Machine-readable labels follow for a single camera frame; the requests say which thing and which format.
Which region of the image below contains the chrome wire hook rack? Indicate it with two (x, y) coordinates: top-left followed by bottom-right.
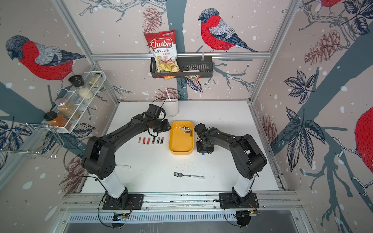
(1, 122), (64, 162)

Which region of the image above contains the orange spice jar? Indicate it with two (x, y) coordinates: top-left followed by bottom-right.
(44, 111), (68, 127)

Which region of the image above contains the black wire wall basket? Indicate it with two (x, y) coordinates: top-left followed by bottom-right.
(150, 56), (213, 79)

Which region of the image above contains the white wire spice rack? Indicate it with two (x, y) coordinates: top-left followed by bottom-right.
(53, 71), (106, 134)

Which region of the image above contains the black lid spice jar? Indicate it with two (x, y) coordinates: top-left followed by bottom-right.
(69, 75), (94, 100)

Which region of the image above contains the yellow plastic storage tray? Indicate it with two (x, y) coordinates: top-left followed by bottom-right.
(169, 120), (194, 155)

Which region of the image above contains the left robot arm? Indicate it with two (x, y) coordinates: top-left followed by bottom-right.
(82, 104), (171, 207)

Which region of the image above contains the red cassava chips bag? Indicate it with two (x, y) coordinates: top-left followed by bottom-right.
(144, 30), (180, 73)

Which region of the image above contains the pale lid spice jar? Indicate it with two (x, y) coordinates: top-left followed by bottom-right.
(88, 73), (103, 88)

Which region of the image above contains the silver fork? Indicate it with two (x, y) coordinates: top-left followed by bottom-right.
(173, 172), (205, 179)

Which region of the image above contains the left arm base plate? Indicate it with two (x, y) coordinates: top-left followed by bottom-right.
(103, 194), (144, 210)

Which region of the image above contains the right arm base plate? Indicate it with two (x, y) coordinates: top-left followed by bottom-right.
(218, 192), (259, 209)

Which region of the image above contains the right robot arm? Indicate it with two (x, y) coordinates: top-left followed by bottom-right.
(194, 123), (267, 206)

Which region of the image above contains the silver lid spice jar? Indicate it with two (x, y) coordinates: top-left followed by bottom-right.
(55, 98), (80, 120)

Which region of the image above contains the white cup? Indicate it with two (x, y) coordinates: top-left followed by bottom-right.
(162, 99), (179, 117)

